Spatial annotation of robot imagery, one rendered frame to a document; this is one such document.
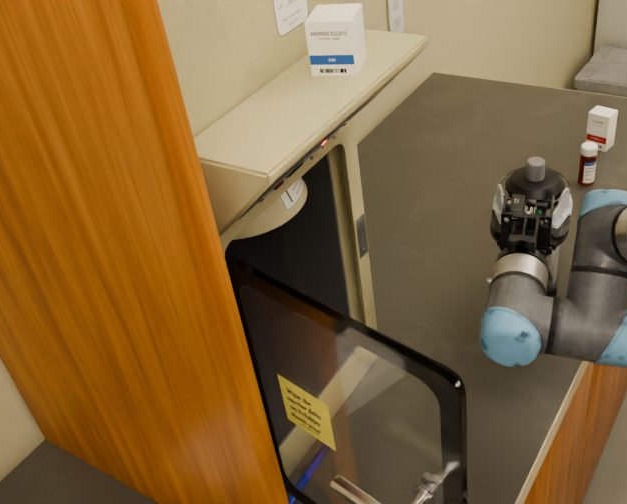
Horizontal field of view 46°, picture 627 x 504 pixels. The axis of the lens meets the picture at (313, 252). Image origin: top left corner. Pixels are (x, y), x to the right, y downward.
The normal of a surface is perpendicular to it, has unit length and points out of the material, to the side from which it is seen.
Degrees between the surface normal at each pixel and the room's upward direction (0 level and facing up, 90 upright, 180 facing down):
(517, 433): 0
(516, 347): 92
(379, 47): 0
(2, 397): 90
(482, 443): 0
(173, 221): 90
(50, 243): 90
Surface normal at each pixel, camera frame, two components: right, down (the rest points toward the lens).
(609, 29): -0.54, 0.57
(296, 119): -0.13, -0.79
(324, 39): -0.27, 0.62
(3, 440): 0.83, 0.24
